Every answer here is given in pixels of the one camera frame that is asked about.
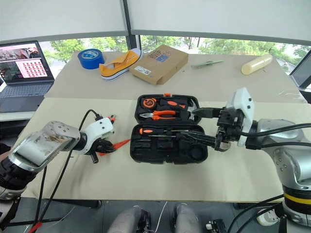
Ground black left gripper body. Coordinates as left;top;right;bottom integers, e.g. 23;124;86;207
90;138;107;164

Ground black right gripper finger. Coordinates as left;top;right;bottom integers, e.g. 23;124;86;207
191;106;222;119
181;130;218;150

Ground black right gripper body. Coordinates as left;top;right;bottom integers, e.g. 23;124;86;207
215;106;245;152

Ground orange utility knife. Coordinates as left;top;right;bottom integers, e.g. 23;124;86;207
99;139;131;156

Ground black plastic tool case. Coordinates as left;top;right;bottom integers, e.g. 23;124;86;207
130;93;209;165

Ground pale green flat tool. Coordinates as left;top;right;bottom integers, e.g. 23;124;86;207
190;59;225;69

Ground black orange tape measure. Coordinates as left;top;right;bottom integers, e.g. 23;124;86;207
141;97;159;109

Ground black table crossbar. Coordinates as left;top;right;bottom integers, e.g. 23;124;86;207
40;199;103;209

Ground cream plastic cylinder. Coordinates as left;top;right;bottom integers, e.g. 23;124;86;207
241;53;274;75

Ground brown cardboard box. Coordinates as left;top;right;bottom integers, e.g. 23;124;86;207
129;44;190;86

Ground grey rounded shape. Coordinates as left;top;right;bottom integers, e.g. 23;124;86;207
173;203;203;233
106;205;147;233

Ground yellow canvas sneaker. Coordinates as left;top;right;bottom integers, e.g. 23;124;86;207
99;48;144;82

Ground blue tape roll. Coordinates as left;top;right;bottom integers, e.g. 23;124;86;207
77;48;105;70

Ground black box with white buttons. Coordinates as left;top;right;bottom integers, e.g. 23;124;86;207
205;218;228;233

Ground white roller blind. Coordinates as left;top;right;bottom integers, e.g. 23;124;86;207
126;0;311;46
0;0;129;42

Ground white power strip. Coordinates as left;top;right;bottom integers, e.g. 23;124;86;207
256;210;280;226

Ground open grey laptop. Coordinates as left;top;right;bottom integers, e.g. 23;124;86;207
0;40;55;114

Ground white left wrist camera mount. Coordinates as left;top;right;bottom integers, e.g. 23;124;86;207
81;117;115;155

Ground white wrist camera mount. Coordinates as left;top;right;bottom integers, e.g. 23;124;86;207
225;87;255;148
81;117;115;155

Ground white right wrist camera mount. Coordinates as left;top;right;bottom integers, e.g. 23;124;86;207
225;87;255;148

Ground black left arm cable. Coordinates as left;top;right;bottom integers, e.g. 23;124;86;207
34;109;102;230

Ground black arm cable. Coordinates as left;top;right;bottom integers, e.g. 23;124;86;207
236;122;311;150
34;109;102;230

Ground hammer with black orange handle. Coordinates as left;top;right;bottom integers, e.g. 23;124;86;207
159;97;200;121

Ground orange black handled screwdriver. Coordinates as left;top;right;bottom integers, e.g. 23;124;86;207
138;127;189;136

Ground orange-handled pliers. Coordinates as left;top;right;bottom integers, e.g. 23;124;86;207
139;110;180;121

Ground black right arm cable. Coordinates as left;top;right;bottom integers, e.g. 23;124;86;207
236;122;311;150

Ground thin black hanging cable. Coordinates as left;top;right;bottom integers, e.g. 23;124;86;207
35;166;48;228

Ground black floor cable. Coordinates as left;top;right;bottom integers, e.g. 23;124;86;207
227;194;285;233

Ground thin white cable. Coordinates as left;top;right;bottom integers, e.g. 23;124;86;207
155;200;169;233

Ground dark monitor with grey frame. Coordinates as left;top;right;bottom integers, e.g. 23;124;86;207
288;49;311;92

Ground dark window frame post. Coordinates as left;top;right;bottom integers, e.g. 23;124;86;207
120;0;143;53

